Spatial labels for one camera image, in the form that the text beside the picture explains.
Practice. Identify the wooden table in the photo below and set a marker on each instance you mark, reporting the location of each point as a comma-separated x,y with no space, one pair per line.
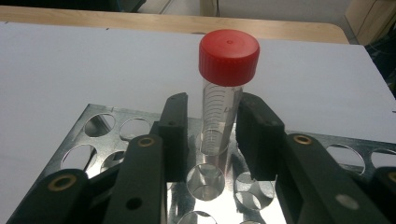
124,20

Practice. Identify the wooden cabinet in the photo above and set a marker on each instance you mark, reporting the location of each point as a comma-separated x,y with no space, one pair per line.
367,18

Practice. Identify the black cabinet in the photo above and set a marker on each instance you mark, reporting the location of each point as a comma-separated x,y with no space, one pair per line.
62,3

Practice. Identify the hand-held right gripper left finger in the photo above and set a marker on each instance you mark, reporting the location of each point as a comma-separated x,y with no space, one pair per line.
146,180

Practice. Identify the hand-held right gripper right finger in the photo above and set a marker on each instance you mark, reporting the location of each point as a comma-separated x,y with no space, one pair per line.
295,174

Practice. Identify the perforated metal tube rack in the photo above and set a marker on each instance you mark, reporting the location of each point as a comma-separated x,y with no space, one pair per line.
229,168

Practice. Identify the red capped test tube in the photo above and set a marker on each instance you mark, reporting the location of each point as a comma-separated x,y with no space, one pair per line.
229,59

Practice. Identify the white board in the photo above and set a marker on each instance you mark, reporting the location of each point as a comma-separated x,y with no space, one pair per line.
77,68

